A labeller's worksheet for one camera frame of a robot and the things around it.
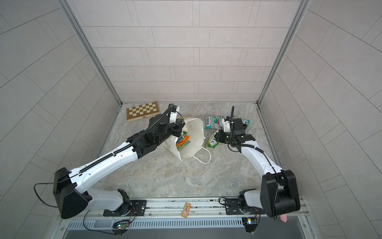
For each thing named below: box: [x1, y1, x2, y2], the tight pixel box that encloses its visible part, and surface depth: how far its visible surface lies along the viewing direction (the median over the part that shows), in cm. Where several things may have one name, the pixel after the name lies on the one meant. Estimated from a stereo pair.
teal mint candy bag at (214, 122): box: [204, 115, 224, 130], surface depth 104 cm
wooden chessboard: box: [126, 101, 161, 123], surface depth 110 cm
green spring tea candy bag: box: [207, 129, 219, 149], surface depth 84 cm
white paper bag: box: [164, 117, 212, 165], surface depth 81 cm
